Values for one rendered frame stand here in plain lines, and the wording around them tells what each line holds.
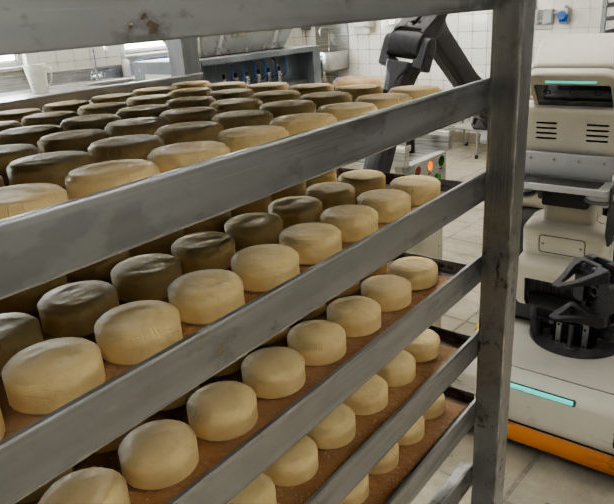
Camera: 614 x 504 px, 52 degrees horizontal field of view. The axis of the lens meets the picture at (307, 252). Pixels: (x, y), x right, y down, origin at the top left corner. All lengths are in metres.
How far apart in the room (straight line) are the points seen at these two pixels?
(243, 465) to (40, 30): 0.27
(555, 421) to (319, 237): 1.57
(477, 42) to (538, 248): 4.64
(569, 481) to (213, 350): 1.78
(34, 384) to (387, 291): 0.36
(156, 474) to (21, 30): 0.27
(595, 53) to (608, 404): 0.92
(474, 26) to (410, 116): 5.88
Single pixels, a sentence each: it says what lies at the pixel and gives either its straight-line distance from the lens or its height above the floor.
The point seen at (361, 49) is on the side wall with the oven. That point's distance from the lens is 7.09.
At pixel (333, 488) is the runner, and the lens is 0.52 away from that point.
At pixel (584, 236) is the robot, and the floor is 0.72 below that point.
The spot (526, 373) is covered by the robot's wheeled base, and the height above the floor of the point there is 0.28.
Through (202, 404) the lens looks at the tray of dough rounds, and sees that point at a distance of 0.46.
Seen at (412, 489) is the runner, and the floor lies 0.87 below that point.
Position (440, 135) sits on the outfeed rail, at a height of 0.89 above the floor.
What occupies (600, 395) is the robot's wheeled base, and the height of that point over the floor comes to 0.28.
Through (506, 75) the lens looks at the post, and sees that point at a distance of 0.62.
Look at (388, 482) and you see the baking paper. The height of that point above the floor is 0.86.
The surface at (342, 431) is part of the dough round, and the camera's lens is 0.57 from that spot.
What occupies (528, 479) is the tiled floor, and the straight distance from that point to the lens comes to 2.05.
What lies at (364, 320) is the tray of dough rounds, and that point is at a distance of 0.55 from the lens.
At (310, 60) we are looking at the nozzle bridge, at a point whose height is 1.12.
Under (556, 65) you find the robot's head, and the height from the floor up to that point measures 1.16.
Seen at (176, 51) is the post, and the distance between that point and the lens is 0.89.
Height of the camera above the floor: 1.31
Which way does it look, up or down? 21 degrees down
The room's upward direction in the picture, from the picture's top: 4 degrees counter-clockwise
